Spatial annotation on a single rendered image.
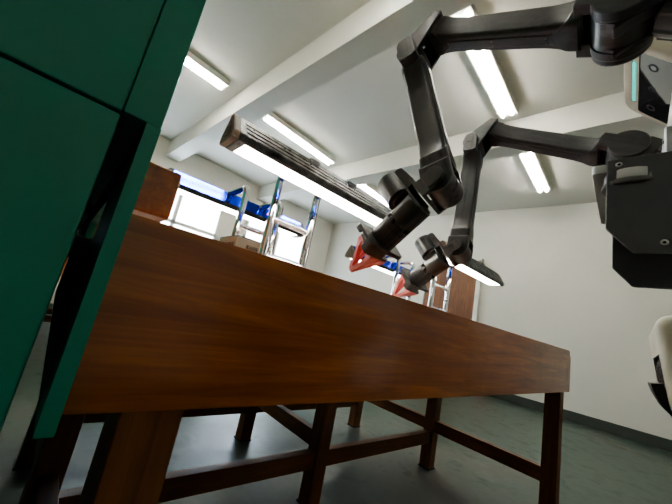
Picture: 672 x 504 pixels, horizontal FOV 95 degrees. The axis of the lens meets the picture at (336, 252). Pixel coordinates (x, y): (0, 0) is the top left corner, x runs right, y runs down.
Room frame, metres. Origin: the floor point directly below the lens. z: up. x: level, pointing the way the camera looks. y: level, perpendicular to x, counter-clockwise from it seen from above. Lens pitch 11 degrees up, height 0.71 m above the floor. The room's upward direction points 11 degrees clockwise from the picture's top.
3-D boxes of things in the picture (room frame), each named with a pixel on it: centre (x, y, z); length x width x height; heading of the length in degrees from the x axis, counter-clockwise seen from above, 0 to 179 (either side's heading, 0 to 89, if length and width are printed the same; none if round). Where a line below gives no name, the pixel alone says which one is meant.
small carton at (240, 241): (0.43, 0.14, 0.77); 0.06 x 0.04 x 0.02; 41
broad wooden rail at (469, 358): (0.92, -0.44, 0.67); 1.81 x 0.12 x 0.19; 131
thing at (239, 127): (0.85, 0.06, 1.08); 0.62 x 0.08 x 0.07; 131
